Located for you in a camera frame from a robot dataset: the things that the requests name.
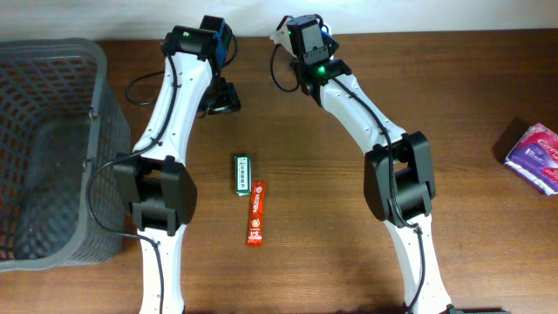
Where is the white barcode scanner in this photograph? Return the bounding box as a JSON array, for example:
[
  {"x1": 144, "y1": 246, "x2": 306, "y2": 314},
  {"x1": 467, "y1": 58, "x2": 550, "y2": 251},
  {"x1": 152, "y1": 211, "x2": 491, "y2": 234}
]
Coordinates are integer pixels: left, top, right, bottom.
[{"x1": 322, "y1": 23, "x2": 332, "y2": 36}]

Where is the grey plastic mesh basket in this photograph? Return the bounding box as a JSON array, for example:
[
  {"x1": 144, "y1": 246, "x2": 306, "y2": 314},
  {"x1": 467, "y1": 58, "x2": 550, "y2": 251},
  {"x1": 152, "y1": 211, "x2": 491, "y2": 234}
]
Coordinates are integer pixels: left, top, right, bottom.
[{"x1": 1, "y1": 38, "x2": 131, "y2": 272}]

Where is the green white gum pack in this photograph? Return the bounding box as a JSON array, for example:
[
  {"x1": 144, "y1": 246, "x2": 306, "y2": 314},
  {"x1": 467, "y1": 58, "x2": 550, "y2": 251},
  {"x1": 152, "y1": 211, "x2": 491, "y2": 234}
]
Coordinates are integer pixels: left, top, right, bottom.
[{"x1": 235, "y1": 155, "x2": 252, "y2": 196}]

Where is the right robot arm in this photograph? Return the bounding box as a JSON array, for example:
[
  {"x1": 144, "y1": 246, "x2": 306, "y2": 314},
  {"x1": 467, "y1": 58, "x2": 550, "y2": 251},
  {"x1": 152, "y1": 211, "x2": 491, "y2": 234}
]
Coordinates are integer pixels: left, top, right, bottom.
[{"x1": 271, "y1": 14, "x2": 456, "y2": 313}]

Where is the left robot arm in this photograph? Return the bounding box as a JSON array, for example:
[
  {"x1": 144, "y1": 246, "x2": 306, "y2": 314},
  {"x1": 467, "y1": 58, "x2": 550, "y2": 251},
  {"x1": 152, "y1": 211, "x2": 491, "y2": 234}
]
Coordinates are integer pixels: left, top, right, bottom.
[{"x1": 112, "y1": 16, "x2": 241, "y2": 313}]

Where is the red purple Carefree pad pack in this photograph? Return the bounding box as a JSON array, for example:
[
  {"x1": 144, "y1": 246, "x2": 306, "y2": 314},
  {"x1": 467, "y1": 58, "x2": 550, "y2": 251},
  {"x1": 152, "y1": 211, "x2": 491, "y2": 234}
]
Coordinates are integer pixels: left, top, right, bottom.
[{"x1": 504, "y1": 123, "x2": 557, "y2": 196}]

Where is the red Nescafe coffee sachet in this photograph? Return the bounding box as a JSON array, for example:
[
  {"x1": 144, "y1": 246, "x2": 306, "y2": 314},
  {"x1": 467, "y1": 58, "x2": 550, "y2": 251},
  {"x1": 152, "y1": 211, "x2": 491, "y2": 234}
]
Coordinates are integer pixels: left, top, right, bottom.
[{"x1": 247, "y1": 181, "x2": 266, "y2": 247}]

